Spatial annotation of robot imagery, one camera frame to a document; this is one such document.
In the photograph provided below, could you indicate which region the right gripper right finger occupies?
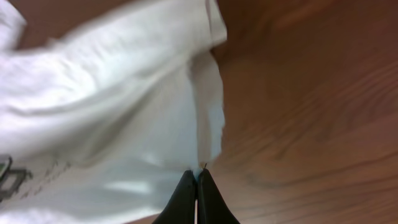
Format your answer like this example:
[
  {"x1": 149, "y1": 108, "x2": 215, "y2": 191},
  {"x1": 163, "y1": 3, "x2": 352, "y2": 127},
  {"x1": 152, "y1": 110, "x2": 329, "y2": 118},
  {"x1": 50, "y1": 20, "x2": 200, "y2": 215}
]
[{"x1": 197, "y1": 169, "x2": 240, "y2": 224}]

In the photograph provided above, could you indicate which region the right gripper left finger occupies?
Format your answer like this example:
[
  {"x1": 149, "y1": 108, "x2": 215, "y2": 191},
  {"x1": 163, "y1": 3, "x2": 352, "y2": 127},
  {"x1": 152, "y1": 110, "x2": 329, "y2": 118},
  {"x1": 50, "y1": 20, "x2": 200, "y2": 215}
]
[{"x1": 152, "y1": 170, "x2": 197, "y2": 224}]

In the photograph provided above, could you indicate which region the white graphic t-shirt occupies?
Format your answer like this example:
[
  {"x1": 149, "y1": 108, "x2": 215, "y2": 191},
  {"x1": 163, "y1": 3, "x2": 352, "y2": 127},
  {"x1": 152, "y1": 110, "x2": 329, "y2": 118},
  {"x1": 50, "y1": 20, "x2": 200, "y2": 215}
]
[{"x1": 1, "y1": 1, "x2": 227, "y2": 223}]

